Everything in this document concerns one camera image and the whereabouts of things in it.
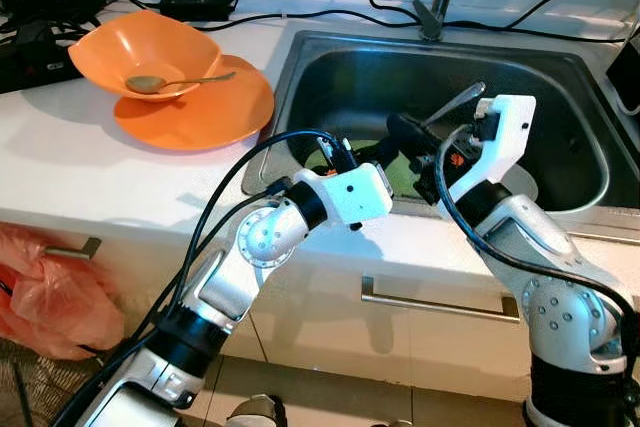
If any grey bowl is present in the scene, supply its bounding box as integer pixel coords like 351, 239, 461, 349
498, 160, 543, 206

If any stainless steel sink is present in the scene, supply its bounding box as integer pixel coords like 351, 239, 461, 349
240, 29, 640, 218

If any grey floor fan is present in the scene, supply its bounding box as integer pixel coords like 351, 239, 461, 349
0, 337, 76, 427

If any orange plastic bowl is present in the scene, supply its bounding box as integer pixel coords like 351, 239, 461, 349
67, 9, 224, 104

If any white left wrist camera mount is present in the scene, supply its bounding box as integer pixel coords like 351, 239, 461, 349
316, 161, 395, 232

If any red plastic bag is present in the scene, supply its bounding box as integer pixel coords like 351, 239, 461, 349
0, 224, 128, 362

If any black power strip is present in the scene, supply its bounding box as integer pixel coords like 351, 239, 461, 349
0, 19, 86, 95

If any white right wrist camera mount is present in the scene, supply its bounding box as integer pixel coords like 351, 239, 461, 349
440, 94, 539, 204

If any black power adapter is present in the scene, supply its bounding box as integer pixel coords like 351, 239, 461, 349
157, 0, 235, 21

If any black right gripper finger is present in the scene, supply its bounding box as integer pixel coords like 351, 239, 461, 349
388, 112, 443, 156

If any orange plastic plate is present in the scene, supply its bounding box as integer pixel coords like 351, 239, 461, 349
112, 53, 277, 154

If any metal spoon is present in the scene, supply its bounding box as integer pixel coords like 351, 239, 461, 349
124, 70, 239, 96

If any metal drawer handle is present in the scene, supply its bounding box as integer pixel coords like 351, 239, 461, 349
44, 236, 104, 261
360, 276, 523, 326

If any green plate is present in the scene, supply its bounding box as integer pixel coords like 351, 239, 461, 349
305, 135, 429, 200

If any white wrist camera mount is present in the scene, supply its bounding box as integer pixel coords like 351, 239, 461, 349
440, 94, 539, 204
316, 161, 395, 232

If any metal fork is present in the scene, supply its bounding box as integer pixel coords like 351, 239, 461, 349
425, 82, 488, 128

